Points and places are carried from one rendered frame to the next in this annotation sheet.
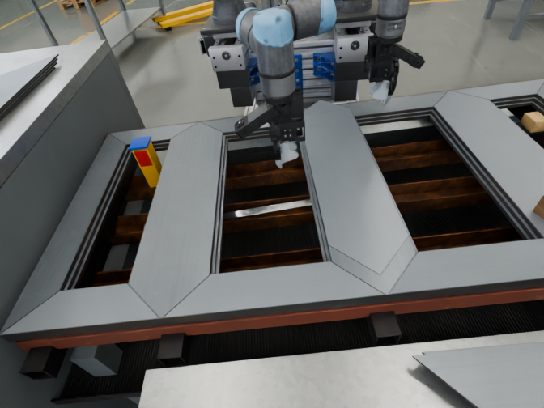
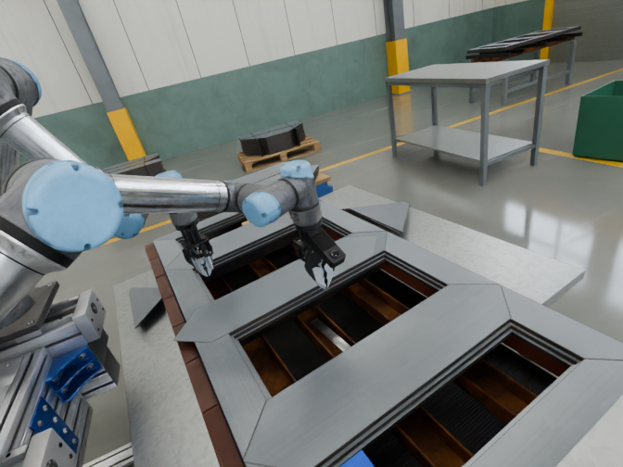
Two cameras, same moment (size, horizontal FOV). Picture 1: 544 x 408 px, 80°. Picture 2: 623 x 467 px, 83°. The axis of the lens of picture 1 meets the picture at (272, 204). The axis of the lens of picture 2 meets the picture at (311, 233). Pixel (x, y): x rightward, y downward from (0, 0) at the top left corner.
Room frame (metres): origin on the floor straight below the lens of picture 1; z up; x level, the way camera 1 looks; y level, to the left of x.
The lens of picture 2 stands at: (1.05, 0.68, 1.50)
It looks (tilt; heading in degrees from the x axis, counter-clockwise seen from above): 28 degrees down; 243
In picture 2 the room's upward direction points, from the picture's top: 13 degrees counter-clockwise
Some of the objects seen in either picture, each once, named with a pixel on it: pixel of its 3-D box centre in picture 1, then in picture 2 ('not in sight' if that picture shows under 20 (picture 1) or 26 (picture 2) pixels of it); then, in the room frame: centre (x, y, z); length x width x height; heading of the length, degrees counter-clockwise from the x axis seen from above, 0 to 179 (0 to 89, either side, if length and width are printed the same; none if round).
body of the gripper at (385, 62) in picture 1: (383, 57); (193, 239); (0.91, -0.38, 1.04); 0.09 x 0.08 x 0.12; 87
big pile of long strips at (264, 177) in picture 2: not in sight; (255, 187); (0.37, -1.22, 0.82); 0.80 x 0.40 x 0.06; 177
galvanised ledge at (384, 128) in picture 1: (363, 123); (155, 359); (1.17, -0.44, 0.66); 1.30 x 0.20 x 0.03; 87
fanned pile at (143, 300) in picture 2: not in sight; (146, 299); (1.12, -0.79, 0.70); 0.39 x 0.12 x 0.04; 87
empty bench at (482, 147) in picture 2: not in sight; (454, 117); (-2.27, -1.87, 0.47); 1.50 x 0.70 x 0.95; 79
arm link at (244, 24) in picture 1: (264, 29); (265, 202); (0.78, -0.04, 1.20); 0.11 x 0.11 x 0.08; 16
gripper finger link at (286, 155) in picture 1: (286, 156); (324, 270); (0.66, -0.05, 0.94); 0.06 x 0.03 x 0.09; 87
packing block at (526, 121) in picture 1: (535, 121); not in sight; (0.83, -0.88, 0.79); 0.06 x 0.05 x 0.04; 177
